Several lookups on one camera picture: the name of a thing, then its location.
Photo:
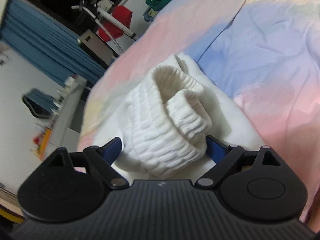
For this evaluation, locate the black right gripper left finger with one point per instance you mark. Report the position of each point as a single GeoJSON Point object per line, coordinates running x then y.
{"type": "Point", "coordinates": [70, 186]}

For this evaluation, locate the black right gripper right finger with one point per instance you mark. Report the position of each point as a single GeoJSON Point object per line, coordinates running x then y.
{"type": "Point", "coordinates": [257, 186]}

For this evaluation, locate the white zip-up jacket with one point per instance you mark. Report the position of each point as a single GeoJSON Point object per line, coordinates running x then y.
{"type": "Point", "coordinates": [163, 120]}

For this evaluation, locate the white clothes rack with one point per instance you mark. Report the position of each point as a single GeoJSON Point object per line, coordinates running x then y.
{"type": "Point", "coordinates": [98, 12]}

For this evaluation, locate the grey desk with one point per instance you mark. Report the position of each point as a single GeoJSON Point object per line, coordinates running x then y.
{"type": "Point", "coordinates": [51, 135]}

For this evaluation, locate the blue office chair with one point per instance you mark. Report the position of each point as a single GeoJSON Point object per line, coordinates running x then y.
{"type": "Point", "coordinates": [41, 105]}

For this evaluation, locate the blue curtain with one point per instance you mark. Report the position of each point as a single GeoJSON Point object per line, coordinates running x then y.
{"type": "Point", "coordinates": [47, 44]}

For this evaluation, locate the pastel tie-dye bed sheet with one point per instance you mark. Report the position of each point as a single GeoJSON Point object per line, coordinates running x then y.
{"type": "Point", "coordinates": [258, 61]}

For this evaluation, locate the red garment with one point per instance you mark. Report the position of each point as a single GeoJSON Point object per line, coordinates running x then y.
{"type": "Point", "coordinates": [123, 15]}

